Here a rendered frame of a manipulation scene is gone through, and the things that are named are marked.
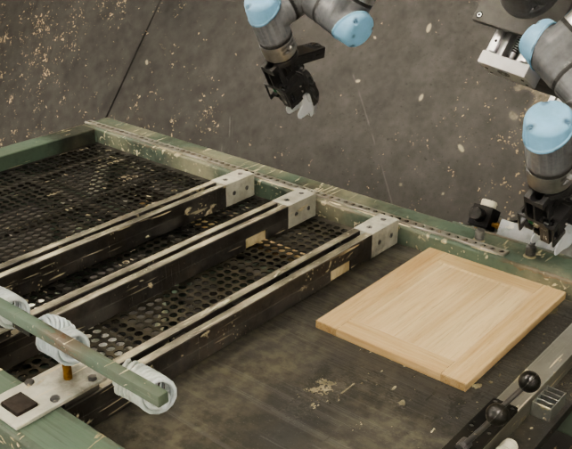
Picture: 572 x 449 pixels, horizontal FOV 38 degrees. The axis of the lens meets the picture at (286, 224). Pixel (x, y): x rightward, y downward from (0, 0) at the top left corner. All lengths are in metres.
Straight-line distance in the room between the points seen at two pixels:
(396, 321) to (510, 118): 1.49
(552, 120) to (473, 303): 0.76
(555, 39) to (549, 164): 0.21
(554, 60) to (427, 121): 1.95
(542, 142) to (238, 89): 2.69
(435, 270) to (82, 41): 3.05
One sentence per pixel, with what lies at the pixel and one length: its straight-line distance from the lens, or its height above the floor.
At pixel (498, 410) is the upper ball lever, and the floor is 1.56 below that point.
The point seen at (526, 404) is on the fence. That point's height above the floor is 1.33.
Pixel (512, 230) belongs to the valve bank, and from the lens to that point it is 2.32.
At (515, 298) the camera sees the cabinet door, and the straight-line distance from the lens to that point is 2.04.
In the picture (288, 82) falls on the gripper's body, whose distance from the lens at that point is 1.86.
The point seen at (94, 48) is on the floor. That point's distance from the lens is 4.66.
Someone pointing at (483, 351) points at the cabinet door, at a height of 1.20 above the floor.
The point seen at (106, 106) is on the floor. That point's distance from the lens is 4.45.
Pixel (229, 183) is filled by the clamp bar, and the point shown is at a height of 1.01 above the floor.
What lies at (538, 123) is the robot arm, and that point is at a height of 1.69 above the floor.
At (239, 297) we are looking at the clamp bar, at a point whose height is 1.42.
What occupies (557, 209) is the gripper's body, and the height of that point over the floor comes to 1.49.
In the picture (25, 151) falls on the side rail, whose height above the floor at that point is 1.15.
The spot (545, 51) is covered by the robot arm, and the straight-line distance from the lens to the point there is 1.44.
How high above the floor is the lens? 2.90
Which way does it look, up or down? 55 degrees down
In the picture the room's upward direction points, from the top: 71 degrees counter-clockwise
